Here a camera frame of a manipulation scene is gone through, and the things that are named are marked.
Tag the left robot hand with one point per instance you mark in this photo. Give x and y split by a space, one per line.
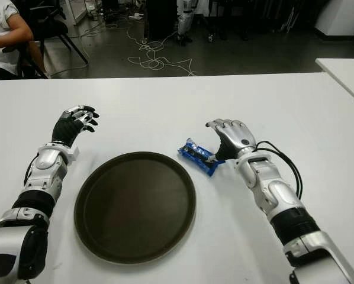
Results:
66 127

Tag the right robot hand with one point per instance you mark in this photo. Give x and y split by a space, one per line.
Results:
236 136

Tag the blue Oreo cookie pack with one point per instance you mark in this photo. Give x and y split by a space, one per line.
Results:
194 152

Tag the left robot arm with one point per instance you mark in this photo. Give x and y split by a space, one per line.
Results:
43 161

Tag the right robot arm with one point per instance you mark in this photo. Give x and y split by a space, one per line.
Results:
271 189

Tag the black office chair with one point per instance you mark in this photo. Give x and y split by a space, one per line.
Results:
49 28

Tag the round dark brown tray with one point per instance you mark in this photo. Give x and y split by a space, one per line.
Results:
135 207

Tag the white side table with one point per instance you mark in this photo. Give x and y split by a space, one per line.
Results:
345 74

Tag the standing humanoid robot legs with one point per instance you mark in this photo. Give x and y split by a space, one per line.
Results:
184 20

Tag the white power strip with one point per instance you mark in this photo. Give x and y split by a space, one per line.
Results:
135 15

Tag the white cabinet with black base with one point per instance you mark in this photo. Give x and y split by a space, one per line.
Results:
339 17

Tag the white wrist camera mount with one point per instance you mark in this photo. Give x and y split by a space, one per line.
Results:
73 154

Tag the white cabinet frame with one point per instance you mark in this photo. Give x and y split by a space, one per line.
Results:
76 12

